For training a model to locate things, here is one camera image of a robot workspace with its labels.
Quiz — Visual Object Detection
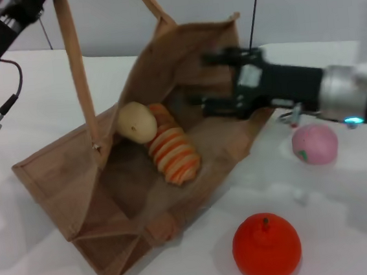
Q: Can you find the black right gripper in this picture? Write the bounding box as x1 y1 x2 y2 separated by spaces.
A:
183 37 329 127

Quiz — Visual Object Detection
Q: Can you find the orange striped bread roll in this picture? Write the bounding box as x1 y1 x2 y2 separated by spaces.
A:
143 99 205 190

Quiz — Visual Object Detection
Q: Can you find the brown burlap handbag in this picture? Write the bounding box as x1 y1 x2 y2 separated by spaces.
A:
0 0 292 275

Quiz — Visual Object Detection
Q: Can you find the pink peach bun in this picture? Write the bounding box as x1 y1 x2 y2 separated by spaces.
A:
290 121 340 168

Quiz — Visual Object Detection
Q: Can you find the red orange toy fruit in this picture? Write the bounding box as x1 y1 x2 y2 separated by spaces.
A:
229 209 305 275

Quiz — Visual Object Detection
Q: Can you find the thin dark wall cable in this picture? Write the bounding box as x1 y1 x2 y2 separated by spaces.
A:
244 0 267 52
38 17 55 52

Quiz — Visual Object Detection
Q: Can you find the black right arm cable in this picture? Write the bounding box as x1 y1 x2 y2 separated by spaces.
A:
276 96 366 136

